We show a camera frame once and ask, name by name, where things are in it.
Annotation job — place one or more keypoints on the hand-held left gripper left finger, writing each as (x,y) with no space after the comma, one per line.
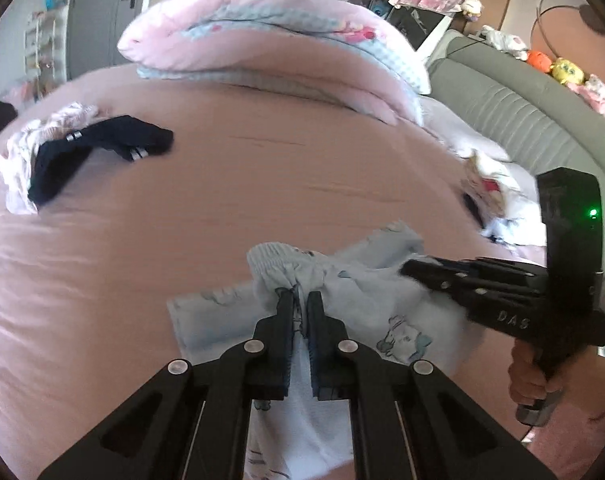
(284,340)

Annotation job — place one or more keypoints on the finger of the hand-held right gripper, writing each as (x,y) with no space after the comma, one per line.
(427,275)
(512,269)

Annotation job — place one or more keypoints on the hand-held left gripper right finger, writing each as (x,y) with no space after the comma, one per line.
(313,345)

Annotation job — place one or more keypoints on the light blue printed pajama pants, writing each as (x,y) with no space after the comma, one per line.
(362,290)

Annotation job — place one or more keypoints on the white printed clothes pile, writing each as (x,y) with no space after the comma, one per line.
(507,200)

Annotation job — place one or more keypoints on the person's right hand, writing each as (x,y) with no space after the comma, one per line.
(527,380)

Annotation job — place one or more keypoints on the grey padded headboard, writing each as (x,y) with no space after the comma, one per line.
(522,110)

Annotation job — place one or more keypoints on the pink plush toy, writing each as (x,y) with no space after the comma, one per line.
(597,94)

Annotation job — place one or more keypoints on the yellow plush toy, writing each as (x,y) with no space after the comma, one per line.
(568,71)

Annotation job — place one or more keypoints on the pink bed sheet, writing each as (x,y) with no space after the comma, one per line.
(147,240)

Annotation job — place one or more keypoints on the orange plush toy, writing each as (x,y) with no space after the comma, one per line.
(538,60)

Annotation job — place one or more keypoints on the white plush toy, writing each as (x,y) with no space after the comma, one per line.
(502,40)

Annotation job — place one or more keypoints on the small cream plush toy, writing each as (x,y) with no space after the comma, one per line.
(471,6)

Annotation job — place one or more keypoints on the navy blue garment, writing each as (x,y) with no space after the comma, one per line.
(97,147)

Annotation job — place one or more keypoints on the folded pink and blue quilt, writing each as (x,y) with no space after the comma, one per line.
(282,30)

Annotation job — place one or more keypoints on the white crumpled garment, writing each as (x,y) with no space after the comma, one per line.
(30,145)

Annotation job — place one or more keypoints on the grey wardrobe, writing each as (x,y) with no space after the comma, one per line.
(107,15)

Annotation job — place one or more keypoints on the white wall shelf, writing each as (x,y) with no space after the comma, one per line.
(42,45)

